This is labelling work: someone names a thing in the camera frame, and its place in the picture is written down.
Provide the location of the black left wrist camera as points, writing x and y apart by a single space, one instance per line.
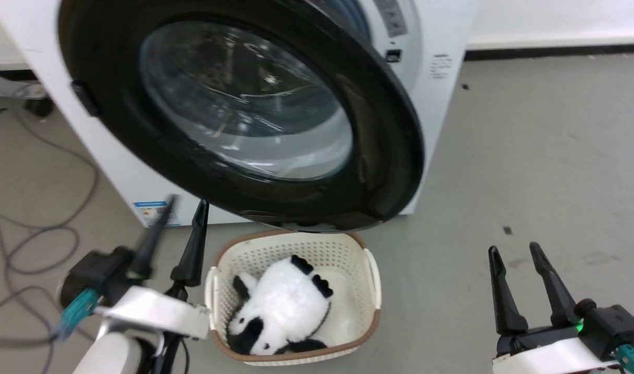
96 272

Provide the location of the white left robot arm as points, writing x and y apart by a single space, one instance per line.
109 356

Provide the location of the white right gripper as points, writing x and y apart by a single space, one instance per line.
545 356

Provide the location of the cream perforated laundry basket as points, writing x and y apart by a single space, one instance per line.
296 244

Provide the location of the black and white panda plush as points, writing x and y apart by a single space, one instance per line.
280 306

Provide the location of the white front-load washing machine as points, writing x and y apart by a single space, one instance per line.
441 114

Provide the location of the black round glass washer door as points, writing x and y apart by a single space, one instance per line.
392 156

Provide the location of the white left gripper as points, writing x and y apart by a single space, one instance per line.
150 311

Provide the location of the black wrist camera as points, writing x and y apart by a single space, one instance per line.
616 324
96 272

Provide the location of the blue energy label sticker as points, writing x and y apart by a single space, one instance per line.
149 213

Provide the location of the grey wheeled stand base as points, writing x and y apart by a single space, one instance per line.
15 89

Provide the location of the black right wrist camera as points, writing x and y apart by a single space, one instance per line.
616 324

